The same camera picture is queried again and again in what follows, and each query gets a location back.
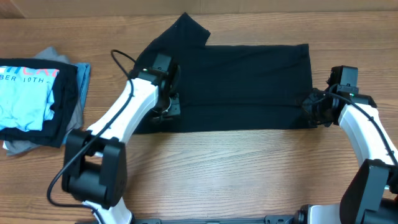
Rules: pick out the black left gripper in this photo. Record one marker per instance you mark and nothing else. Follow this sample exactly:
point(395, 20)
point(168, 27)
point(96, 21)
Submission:
point(176, 109)

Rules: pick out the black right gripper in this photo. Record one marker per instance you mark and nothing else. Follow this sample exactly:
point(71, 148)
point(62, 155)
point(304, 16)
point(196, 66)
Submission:
point(315, 106)

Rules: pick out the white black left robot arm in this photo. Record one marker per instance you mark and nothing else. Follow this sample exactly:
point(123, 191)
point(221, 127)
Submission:
point(95, 169)

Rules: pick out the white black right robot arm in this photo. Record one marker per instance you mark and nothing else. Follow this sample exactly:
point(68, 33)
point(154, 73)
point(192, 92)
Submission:
point(363, 202)

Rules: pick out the folded blue shirt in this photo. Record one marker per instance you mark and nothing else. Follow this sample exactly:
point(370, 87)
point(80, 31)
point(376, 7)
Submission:
point(83, 81)

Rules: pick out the folded grey shirt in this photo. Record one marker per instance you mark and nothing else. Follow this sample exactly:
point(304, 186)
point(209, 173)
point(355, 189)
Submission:
point(65, 92)

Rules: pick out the folded black printed t-shirt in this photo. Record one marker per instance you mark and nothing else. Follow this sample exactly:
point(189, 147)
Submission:
point(26, 97)

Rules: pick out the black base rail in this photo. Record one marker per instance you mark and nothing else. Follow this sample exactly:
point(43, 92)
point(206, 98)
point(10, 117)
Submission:
point(269, 219)

